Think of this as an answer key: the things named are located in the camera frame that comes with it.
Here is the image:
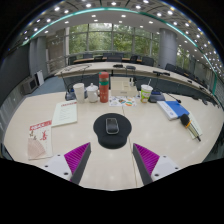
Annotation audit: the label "white cardboard box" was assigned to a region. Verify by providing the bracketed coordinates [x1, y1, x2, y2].
[109, 76, 139, 98]

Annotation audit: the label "row of black chairs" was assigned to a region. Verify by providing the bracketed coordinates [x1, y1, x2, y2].
[68, 51, 221, 108]

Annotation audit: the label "long curved conference table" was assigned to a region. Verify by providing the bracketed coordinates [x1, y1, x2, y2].
[54, 61, 218, 101]

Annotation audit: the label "black computer mouse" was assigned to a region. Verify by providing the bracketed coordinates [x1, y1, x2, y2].
[105, 117, 120, 135]

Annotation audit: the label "black mouse pad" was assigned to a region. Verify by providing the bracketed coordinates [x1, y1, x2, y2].
[92, 112, 133, 150]

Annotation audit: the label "ceiling lights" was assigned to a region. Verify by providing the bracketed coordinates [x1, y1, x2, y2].
[13, 0, 224, 76]

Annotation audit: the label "white paper cup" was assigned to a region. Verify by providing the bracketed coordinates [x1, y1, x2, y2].
[72, 82, 86, 104]

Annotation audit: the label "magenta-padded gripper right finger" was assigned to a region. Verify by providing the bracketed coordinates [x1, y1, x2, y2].
[132, 143, 183, 186]

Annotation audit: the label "green printed cup with straw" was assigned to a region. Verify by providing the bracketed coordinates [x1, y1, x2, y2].
[139, 78, 154, 104]

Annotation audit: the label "red and white pamphlet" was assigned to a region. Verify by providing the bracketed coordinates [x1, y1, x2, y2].
[27, 119, 54, 161]

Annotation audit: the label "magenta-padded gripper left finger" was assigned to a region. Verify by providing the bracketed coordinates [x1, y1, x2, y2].
[43, 142, 92, 185]

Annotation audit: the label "black desk microphone unit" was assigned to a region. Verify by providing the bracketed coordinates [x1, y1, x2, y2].
[64, 89, 77, 102]
[147, 90, 183, 104]

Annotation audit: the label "pale green paper sheet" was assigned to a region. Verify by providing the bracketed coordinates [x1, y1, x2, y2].
[51, 99, 79, 128]

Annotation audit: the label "red bottle with green band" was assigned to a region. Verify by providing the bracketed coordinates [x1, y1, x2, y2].
[98, 71, 110, 104]

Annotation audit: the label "white lidded mug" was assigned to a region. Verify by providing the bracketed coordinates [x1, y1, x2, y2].
[85, 82, 100, 104]

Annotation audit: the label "blue and white book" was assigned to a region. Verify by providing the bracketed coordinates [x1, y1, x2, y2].
[156, 100, 190, 121]

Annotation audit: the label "colourful sticker sheet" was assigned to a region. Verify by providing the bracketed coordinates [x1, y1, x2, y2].
[108, 95, 138, 108]

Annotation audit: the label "handheld microphone with orange ring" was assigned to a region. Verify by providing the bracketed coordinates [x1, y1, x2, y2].
[179, 113, 202, 143]

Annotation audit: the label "pale green booklet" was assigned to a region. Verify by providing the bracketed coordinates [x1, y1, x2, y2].
[186, 111, 204, 140]

